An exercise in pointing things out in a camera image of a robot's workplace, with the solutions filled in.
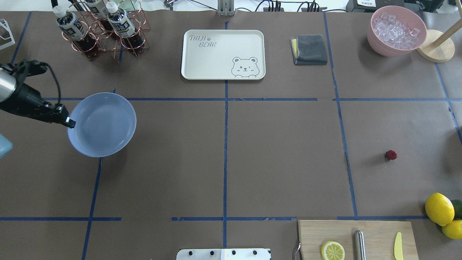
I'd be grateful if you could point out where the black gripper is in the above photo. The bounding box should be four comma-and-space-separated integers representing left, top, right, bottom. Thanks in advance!
0, 84, 76, 129

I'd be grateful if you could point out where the blue round plate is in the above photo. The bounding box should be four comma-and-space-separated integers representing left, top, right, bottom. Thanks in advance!
67, 92, 137, 157

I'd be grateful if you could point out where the red strawberry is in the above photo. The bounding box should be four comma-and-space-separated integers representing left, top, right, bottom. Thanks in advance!
384, 150, 398, 161

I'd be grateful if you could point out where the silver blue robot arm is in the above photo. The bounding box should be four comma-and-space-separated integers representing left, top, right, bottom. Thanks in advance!
0, 69, 76, 129

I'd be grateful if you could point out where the dark drink bottle left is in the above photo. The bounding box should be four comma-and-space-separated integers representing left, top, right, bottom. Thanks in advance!
52, 5, 99, 58

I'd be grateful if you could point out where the dark drink bottle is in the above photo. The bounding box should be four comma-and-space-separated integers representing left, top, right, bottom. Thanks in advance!
52, 5, 99, 58
106, 1, 145, 55
84, 0, 109, 21

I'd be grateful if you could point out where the white cup rack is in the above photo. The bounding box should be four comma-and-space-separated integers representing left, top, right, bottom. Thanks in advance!
0, 19, 16, 50

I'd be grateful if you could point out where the dark drink bottle middle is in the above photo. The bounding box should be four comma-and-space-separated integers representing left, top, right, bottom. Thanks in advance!
106, 1, 145, 55

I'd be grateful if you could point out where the dark drink bottle right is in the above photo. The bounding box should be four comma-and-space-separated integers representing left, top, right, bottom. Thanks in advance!
84, 0, 109, 21

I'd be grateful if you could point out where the cream bear tray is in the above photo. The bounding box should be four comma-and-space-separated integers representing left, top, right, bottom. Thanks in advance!
180, 29, 266, 80

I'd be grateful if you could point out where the lemon half slice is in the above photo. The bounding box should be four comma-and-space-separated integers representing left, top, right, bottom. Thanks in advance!
320, 241, 345, 260

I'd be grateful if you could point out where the steel cylinder muddler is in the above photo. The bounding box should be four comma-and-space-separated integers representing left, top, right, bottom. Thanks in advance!
354, 230, 367, 260

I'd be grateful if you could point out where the wooden cutting board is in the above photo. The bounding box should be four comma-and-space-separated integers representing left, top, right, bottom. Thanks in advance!
297, 220, 419, 260

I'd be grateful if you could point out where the pink bowl of ice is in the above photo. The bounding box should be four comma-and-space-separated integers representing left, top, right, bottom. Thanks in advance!
367, 5, 427, 57

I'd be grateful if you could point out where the yellow plastic knife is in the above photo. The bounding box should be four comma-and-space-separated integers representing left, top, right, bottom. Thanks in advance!
394, 232, 403, 260

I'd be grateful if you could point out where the wooden cup stand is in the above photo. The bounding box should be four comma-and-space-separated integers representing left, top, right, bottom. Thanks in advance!
417, 19, 462, 63

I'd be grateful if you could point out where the yellow lemon upper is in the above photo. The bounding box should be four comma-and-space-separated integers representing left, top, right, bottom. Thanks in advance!
425, 192, 455, 227

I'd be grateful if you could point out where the yellow lemon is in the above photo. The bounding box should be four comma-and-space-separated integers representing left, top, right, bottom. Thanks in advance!
425, 192, 455, 227
441, 220, 462, 240

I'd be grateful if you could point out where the green lime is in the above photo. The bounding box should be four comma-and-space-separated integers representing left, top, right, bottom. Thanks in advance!
451, 199, 462, 219

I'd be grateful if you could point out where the yellow lemon lower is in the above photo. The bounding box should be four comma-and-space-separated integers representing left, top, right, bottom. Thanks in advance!
441, 220, 462, 240

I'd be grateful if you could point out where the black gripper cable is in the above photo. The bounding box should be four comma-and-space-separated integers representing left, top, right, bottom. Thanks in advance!
32, 62, 62, 107

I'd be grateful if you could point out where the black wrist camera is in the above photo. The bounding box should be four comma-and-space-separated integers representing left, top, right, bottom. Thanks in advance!
0, 59, 48, 77

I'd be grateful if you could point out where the copper wire bottle rack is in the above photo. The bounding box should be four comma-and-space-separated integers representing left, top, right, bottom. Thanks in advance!
52, 0, 150, 59

